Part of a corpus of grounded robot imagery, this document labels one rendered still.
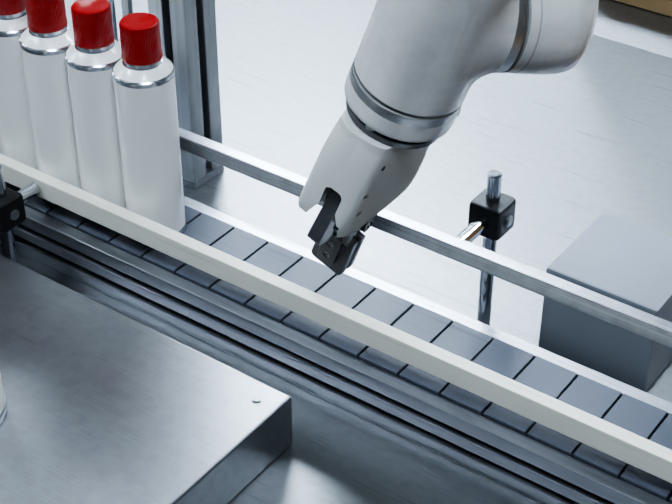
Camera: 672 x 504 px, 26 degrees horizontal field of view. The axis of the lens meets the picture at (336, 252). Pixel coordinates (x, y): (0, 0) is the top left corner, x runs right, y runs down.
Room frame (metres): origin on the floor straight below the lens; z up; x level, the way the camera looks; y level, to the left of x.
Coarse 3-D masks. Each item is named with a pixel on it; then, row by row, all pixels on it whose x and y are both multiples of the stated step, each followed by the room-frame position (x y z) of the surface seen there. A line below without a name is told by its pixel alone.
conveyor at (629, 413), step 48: (240, 240) 1.05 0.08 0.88; (240, 288) 0.98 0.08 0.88; (336, 288) 0.98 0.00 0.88; (336, 336) 0.91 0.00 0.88; (432, 336) 0.91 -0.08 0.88; (480, 336) 0.91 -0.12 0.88; (432, 384) 0.85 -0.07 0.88; (528, 384) 0.85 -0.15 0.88; (576, 384) 0.85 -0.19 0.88; (528, 432) 0.80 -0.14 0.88; (624, 480) 0.75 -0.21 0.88
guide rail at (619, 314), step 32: (224, 160) 1.06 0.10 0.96; (256, 160) 1.05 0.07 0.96; (288, 192) 1.02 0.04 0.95; (384, 224) 0.96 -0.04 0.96; (416, 224) 0.95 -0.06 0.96; (448, 256) 0.93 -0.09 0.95; (480, 256) 0.91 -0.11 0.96; (544, 288) 0.88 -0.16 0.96; (576, 288) 0.87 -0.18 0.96; (608, 320) 0.85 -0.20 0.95; (640, 320) 0.83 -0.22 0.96
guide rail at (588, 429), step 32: (0, 160) 1.12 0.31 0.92; (64, 192) 1.07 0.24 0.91; (128, 224) 1.03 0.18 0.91; (160, 224) 1.02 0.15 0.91; (192, 256) 0.99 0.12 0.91; (224, 256) 0.98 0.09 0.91; (256, 288) 0.95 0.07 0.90; (288, 288) 0.93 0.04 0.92; (320, 320) 0.91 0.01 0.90; (352, 320) 0.89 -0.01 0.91; (384, 352) 0.87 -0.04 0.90; (416, 352) 0.86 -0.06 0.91; (448, 352) 0.85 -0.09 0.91; (480, 384) 0.82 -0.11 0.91; (512, 384) 0.81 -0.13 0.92; (544, 416) 0.79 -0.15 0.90; (576, 416) 0.78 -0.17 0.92; (608, 448) 0.76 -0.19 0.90; (640, 448) 0.75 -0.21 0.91
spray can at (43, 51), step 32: (32, 0) 1.11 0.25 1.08; (64, 0) 1.13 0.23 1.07; (32, 32) 1.11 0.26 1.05; (64, 32) 1.12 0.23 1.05; (32, 64) 1.10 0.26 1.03; (64, 64) 1.10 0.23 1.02; (32, 96) 1.11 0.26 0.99; (64, 96) 1.10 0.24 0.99; (32, 128) 1.11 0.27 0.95; (64, 128) 1.10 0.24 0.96; (64, 160) 1.10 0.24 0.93
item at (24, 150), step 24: (0, 0) 1.14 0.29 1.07; (24, 0) 1.15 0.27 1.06; (0, 24) 1.14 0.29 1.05; (24, 24) 1.14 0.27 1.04; (0, 48) 1.13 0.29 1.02; (0, 72) 1.13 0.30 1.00; (0, 96) 1.14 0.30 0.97; (24, 96) 1.13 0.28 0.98; (0, 120) 1.14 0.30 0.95; (24, 120) 1.13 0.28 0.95; (0, 144) 1.15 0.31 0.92; (24, 144) 1.13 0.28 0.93
